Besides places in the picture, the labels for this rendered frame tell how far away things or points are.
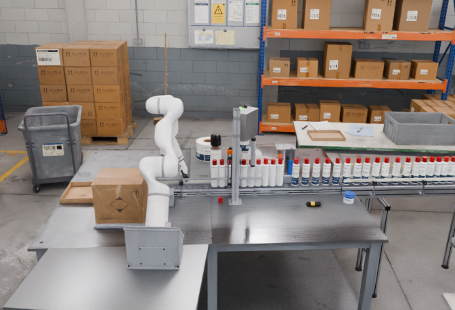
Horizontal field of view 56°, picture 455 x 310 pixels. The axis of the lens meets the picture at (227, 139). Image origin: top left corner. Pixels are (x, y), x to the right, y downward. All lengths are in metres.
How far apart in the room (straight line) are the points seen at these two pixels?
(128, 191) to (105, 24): 5.24
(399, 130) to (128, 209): 2.72
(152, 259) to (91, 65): 4.21
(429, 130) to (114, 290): 3.26
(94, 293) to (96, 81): 4.29
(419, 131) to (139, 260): 3.01
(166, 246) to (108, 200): 0.58
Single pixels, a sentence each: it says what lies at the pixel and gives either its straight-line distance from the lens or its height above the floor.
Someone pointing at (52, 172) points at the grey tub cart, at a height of 0.24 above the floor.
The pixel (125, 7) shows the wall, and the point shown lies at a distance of 7.51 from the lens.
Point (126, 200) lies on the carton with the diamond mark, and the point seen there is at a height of 1.01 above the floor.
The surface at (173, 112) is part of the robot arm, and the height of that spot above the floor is 1.54.
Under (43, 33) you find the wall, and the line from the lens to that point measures 8.07.
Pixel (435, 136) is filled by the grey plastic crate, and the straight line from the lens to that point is 4.55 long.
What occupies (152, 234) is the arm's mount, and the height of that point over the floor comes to 1.04.
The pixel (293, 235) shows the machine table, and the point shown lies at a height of 0.83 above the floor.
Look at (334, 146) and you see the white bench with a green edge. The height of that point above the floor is 0.80.
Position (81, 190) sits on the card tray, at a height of 0.83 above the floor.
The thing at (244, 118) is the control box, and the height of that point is 1.44.
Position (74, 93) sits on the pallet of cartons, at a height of 0.77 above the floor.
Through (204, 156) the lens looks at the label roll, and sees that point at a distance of 3.50.
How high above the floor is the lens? 2.27
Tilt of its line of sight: 20 degrees down
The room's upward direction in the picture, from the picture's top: 1 degrees clockwise
